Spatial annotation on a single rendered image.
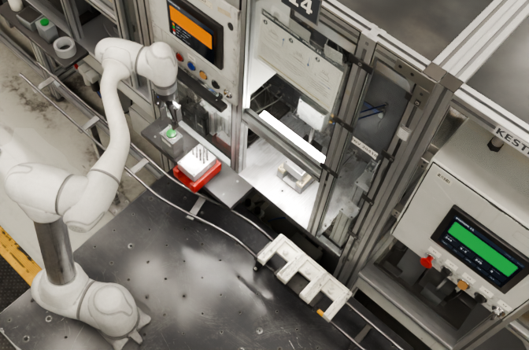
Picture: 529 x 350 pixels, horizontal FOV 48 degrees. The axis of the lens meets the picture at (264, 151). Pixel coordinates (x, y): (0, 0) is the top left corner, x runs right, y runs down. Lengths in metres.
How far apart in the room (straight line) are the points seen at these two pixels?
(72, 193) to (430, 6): 1.13
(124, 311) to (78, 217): 0.58
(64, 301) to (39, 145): 1.66
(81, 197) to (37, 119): 2.13
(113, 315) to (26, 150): 1.78
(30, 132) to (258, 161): 1.78
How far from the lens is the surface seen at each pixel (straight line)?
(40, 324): 2.59
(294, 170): 2.38
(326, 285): 2.37
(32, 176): 1.88
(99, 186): 1.84
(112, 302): 2.26
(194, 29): 1.96
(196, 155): 2.40
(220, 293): 2.52
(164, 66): 2.05
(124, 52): 2.11
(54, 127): 3.87
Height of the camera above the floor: 3.06
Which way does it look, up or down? 57 degrees down
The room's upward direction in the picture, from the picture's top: 6 degrees clockwise
